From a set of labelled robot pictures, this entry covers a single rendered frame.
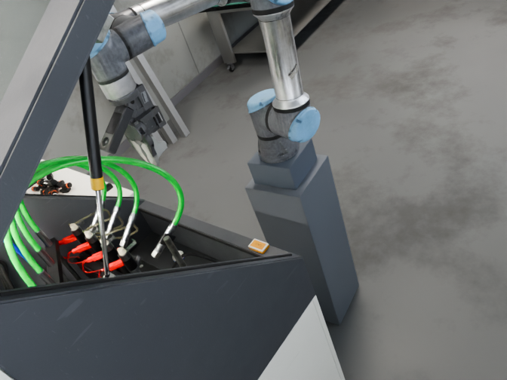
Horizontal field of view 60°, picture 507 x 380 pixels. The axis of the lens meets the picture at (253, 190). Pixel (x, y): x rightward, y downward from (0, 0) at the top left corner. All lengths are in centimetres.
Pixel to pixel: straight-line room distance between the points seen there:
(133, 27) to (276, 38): 41
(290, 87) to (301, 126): 12
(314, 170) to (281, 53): 51
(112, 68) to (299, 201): 81
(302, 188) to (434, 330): 89
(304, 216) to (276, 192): 13
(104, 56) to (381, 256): 173
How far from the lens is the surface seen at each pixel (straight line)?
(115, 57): 104
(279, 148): 154
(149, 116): 110
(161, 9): 123
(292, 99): 135
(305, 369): 137
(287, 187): 158
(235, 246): 123
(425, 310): 215
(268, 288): 105
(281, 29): 128
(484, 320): 214
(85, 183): 179
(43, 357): 73
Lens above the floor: 179
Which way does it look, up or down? 37 degrees down
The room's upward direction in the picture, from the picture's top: 21 degrees counter-clockwise
